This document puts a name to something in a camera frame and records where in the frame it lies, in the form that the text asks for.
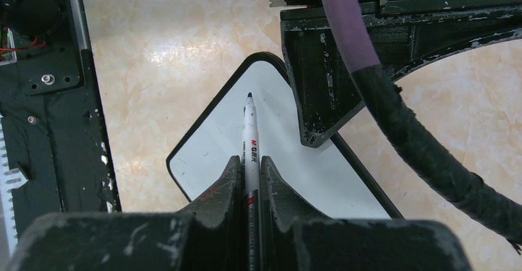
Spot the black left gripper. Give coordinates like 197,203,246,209
280,0,521,148

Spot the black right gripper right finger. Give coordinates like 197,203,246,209
261,156,472,270

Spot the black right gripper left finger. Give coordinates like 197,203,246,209
7,156,241,270

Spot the white blue whiteboard marker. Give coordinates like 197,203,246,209
241,93,262,270

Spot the black framed whiteboard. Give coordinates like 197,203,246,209
166,52,401,219

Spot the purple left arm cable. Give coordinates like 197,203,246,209
315,0,522,255

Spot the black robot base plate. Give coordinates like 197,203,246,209
1,0,121,234

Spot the white slotted cable duct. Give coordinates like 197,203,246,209
1,125,28,256

